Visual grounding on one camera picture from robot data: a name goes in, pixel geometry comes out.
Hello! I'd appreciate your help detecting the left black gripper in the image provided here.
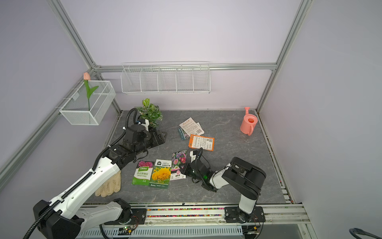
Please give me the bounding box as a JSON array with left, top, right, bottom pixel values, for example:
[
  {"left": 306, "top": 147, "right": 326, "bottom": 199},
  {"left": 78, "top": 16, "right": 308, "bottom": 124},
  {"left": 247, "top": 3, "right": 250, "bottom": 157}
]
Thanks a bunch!
[{"left": 134, "top": 129, "right": 168, "bottom": 156}]

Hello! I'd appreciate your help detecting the pink bordered seed packet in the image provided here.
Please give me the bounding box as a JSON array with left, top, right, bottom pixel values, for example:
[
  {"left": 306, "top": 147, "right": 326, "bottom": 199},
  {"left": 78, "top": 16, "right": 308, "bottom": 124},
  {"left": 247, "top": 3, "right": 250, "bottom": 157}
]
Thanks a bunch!
[{"left": 170, "top": 150, "right": 187, "bottom": 181}]

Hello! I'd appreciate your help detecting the marigold seed packet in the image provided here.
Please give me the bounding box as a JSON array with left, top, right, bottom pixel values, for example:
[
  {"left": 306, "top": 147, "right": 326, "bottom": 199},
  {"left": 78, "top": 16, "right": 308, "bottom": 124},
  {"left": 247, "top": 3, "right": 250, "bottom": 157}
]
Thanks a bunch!
[{"left": 149, "top": 159, "right": 172, "bottom": 189}]

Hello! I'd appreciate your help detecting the green seed packet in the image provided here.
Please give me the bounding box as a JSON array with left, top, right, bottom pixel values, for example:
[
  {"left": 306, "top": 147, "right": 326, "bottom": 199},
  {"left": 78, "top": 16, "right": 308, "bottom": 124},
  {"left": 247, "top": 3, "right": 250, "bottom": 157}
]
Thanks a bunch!
[{"left": 132, "top": 160, "right": 154, "bottom": 186}]

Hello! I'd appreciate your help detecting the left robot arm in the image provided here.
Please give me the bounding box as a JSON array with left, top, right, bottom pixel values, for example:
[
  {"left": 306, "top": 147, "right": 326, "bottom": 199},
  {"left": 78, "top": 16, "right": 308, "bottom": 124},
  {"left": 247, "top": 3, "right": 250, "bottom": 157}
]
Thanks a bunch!
[{"left": 24, "top": 106, "right": 166, "bottom": 239}]

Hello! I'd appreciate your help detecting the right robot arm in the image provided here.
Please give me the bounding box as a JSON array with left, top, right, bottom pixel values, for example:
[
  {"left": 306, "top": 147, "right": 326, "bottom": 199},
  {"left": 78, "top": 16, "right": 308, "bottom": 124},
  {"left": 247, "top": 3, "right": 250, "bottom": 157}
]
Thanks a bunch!
[{"left": 180, "top": 148, "right": 267, "bottom": 222}]

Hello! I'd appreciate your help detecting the purple flowers seed packet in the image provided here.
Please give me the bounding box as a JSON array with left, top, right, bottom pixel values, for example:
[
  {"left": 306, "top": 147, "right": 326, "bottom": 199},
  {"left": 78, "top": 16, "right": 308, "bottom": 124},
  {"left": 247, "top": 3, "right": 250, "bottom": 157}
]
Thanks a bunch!
[{"left": 178, "top": 127, "right": 190, "bottom": 140}]

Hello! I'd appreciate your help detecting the orange seed packet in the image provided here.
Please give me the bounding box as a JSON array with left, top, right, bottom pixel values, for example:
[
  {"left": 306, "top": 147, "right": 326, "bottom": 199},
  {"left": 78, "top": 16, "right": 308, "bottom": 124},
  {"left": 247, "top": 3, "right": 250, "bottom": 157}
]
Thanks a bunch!
[{"left": 188, "top": 134, "right": 215, "bottom": 151}]

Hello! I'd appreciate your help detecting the white seed packet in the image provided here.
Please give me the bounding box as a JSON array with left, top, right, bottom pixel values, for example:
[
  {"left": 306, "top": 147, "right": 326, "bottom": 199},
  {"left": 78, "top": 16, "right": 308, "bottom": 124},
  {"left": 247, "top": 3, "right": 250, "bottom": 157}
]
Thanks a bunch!
[{"left": 179, "top": 118, "right": 205, "bottom": 136}]

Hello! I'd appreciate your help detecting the potted green plant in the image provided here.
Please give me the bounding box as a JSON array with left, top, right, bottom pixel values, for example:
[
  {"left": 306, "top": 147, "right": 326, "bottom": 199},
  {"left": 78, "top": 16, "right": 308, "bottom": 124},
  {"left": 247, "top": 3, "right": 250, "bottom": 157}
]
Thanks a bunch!
[{"left": 137, "top": 98, "right": 163, "bottom": 128}]

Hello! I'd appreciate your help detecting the beige work glove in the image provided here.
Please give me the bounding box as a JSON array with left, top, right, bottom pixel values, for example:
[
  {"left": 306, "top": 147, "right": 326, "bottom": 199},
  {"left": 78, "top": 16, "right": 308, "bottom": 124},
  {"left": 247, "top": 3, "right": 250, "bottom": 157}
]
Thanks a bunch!
[{"left": 95, "top": 171, "right": 121, "bottom": 198}]

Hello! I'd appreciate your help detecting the pink watering can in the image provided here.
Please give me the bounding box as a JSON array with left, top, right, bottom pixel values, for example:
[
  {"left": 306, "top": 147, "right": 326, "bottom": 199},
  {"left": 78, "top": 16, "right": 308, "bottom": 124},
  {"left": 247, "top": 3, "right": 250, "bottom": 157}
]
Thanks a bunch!
[{"left": 240, "top": 107, "right": 258, "bottom": 136}]

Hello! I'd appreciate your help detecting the white mesh basket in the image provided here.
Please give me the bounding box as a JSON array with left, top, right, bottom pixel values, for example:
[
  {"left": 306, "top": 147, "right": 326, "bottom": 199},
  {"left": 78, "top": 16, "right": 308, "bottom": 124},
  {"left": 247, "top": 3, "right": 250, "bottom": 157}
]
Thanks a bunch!
[{"left": 59, "top": 80, "right": 116, "bottom": 125}]

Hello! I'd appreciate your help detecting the artificial pink tulip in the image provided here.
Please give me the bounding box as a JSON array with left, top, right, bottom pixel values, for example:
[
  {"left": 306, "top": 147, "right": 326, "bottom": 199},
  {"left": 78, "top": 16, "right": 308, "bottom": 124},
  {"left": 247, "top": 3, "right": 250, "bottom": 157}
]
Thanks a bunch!
[{"left": 83, "top": 72, "right": 99, "bottom": 111}]

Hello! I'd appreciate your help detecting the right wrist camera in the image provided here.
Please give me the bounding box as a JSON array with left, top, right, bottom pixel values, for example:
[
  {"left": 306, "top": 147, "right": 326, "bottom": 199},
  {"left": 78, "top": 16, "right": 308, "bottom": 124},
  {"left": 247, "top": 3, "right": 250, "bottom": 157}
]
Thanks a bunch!
[{"left": 190, "top": 150, "right": 199, "bottom": 162}]

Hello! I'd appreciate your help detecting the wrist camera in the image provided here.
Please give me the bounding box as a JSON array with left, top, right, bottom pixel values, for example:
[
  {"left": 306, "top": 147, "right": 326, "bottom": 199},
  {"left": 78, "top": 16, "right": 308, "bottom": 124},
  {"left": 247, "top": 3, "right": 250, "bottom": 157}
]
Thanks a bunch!
[
  {"left": 137, "top": 119, "right": 150, "bottom": 131},
  {"left": 190, "top": 150, "right": 199, "bottom": 162}
]

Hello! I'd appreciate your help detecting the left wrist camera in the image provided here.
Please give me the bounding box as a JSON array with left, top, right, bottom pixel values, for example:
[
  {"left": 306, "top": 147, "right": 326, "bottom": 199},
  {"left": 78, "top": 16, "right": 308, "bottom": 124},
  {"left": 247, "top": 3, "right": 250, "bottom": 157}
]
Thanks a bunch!
[{"left": 137, "top": 119, "right": 150, "bottom": 131}]

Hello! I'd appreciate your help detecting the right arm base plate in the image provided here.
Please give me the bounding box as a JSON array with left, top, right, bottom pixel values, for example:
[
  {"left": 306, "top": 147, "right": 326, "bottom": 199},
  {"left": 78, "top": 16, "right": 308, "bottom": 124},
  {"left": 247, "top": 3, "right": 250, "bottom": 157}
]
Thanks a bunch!
[{"left": 224, "top": 206, "right": 266, "bottom": 224}]

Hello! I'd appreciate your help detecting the aluminium front rail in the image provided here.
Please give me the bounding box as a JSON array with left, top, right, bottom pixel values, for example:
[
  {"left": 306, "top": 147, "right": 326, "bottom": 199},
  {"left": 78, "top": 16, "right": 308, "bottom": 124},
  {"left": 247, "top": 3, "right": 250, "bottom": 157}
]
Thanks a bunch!
[{"left": 76, "top": 204, "right": 317, "bottom": 239}]

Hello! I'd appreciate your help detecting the white wire wall shelf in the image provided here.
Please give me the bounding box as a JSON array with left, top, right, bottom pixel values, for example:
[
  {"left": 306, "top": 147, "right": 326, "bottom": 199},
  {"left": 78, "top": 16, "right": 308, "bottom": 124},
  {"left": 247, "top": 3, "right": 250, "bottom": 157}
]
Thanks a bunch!
[{"left": 120, "top": 61, "right": 211, "bottom": 94}]

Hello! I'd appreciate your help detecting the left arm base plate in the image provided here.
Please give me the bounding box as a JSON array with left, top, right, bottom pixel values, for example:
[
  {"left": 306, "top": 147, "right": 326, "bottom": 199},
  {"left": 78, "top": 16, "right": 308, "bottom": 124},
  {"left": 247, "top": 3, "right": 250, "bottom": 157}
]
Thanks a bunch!
[{"left": 117, "top": 208, "right": 147, "bottom": 225}]

